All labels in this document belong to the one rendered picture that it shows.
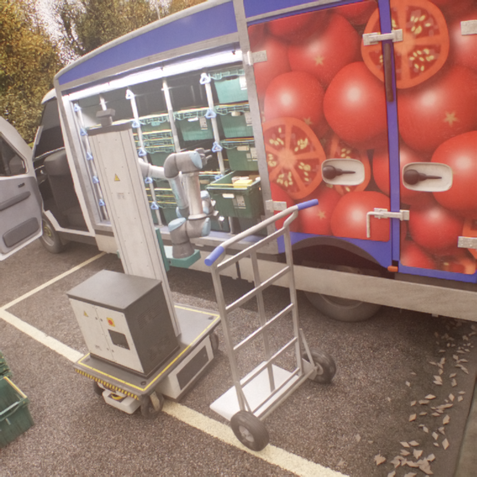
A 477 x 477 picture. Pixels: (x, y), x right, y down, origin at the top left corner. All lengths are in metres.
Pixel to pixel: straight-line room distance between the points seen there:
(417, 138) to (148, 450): 2.40
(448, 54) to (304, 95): 0.88
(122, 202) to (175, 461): 1.58
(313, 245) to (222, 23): 1.67
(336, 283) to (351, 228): 0.47
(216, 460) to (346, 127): 2.09
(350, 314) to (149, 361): 1.58
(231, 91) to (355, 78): 1.04
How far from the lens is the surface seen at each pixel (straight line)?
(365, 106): 2.48
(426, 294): 2.79
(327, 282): 2.99
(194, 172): 2.43
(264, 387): 2.74
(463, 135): 2.39
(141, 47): 3.48
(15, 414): 3.00
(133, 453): 2.59
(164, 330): 2.54
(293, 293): 2.35
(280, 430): 2.48
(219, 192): 3.01
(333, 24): 2.53
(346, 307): 3.21
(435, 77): 2.38
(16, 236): 5.35
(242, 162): 3.18
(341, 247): 2.80
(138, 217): 2.48
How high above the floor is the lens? 1.89
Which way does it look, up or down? 23 degrees down
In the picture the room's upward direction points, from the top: 10 degrees counter-clockwise
